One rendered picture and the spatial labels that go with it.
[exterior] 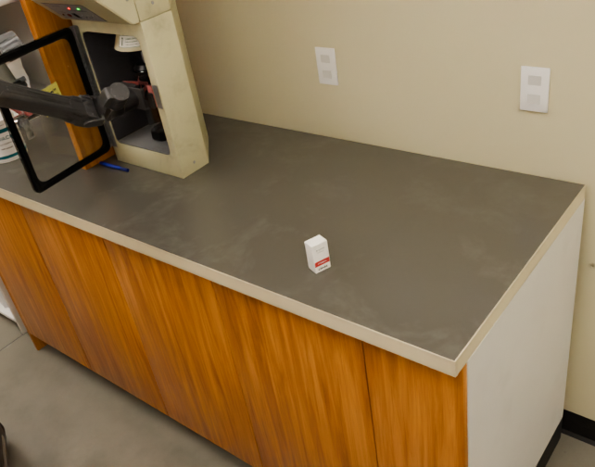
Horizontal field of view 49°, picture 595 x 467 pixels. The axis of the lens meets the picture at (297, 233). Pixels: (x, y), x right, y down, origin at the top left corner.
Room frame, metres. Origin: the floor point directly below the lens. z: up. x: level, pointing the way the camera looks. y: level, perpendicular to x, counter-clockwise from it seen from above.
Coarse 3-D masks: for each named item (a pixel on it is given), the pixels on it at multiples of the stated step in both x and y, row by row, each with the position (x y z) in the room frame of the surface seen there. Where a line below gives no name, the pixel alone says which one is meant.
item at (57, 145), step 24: (48, 48) 1.91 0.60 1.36; (0, 72) 1.78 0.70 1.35; (24, 72) 1.83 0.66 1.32; (48, 72) 1.89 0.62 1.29; (72, 72) 1.95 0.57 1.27; (48, 120) 1.85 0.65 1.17; (24, 144) 1.77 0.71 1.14; (48, 144) 1.82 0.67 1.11; (72, 144) 1.88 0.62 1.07; (96, 144) 1.95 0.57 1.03; (24, 168) 1.75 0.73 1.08; (48, 168) 1.80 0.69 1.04
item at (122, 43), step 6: (120, 36) 1.90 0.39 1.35; (126, 36) 1.89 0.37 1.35; (132, 36) 1.88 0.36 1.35; (120, 42) 1.90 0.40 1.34; (126, 42) 1.89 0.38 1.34; (132, 42) 1.88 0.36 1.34; (138, 42) 1.88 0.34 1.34; (120, 48) 1.89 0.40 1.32; (126, 48) 1.88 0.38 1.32; (132, 48) 1.87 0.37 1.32; (138, 48) 1.87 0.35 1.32
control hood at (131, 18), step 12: (36, 0) 1.91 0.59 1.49; (48, 0) 1.87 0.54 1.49; (60, 0) 1.82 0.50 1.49; (72, 0) 1.78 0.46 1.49; (84, 0) 1.74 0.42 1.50; (96, 0) 1.71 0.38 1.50; (108, 0) 1.73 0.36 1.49; (120, 0) 1.76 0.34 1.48; (132, 0) 1.78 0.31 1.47; (96, 12) 1.79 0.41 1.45; (108, 12) 1.75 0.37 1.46; (120, 12) 1.75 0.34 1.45; (132, 12) 1.77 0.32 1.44; (132, 24) 1.77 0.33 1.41
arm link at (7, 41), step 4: (8, 32) 1.94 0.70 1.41; (12, 32) 1.94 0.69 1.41; (0, 36) 1.93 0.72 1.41; (4, 36) 1.93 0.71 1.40; (8, 36) 1.93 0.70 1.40; (12, 36) 1.93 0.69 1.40; (16, 36) 1.93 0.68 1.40; (0, 40) 1.92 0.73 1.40; (4, 40) 1.92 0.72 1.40; (8, 40) 1.92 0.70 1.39; (12, 40) 1.92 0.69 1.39; (16, 40) 1.92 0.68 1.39; (0, 44) 1.91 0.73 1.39; (4, 44) 1.91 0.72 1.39; (8, 44) 1.91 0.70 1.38; (12, 44) 1.91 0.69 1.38; (16, 44) 1.91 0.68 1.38; (20, 44) 1.92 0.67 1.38; (4, 48) 1.90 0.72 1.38; (8, 48) 1.90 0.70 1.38; (12, 48) 1.91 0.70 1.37
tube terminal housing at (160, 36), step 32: (160, 0) 1.85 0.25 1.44; (128, 32) 1.83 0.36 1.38; (160, 32) 1.83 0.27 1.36; (160, 64) 1.81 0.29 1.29; (160, 96) 1.79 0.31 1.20; (192, 96) 1.87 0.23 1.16; (192, 128) 1.84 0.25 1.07; (128, 160) 1.97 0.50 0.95; (160, 160) 1.85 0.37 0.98; (192, 160) 1.82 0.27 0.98
